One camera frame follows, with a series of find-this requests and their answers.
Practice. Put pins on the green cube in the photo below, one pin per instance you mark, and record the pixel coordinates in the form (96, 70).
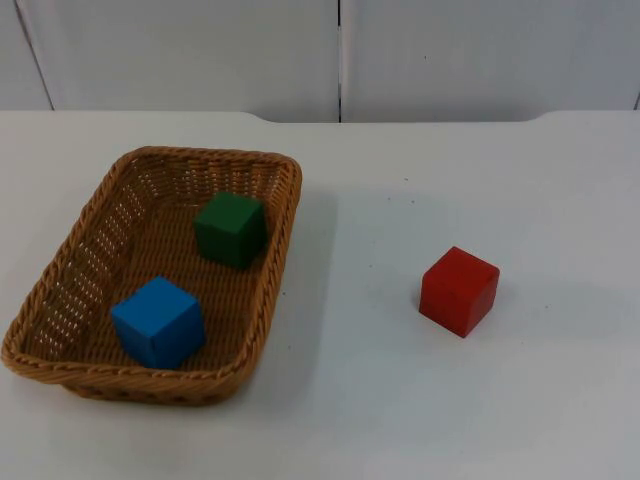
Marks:
(230, 230)

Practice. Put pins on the red cube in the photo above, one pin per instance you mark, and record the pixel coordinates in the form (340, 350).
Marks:
(457, 292)

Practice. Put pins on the pale brown wicker basket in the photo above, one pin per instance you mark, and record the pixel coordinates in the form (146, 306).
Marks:
(150, 250)

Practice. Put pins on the blue cube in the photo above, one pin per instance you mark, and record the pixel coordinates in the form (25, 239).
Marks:
(157, 322)

